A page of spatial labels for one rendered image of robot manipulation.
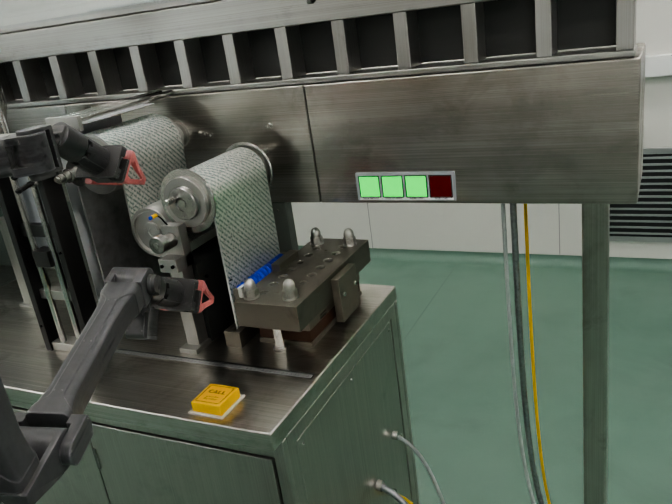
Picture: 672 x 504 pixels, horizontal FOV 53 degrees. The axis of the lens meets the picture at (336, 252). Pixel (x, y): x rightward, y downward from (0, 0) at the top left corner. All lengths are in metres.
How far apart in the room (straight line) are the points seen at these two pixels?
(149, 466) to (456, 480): 1.26
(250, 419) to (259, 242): 0.50
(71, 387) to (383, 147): 0.92
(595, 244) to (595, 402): 0.45
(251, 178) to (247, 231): 0.13
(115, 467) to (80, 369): 0.63
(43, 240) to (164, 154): 0.35
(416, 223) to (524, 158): 2.78
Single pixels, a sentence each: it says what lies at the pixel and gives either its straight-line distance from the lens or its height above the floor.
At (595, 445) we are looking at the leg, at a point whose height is 0.40.
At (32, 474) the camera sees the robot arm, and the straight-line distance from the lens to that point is 0.96.
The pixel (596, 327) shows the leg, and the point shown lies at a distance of 1.85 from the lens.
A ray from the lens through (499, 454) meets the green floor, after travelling 2.64.
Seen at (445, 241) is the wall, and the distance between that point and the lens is 4.27.
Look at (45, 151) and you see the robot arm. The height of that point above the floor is 1.45.
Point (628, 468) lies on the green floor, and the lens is 2.62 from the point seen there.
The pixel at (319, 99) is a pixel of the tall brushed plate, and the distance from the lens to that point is 1.67.
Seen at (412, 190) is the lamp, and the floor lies 1.18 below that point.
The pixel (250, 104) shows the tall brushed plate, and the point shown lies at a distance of 1.77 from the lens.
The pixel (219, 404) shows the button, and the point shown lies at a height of 0.92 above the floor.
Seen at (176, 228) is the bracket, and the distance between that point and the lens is 1.53.
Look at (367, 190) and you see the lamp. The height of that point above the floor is 1.18.
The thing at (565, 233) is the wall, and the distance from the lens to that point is 4.09.
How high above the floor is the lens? 1.63
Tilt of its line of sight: 20 degrees down
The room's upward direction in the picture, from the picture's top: 8 degrees counter-clockwise
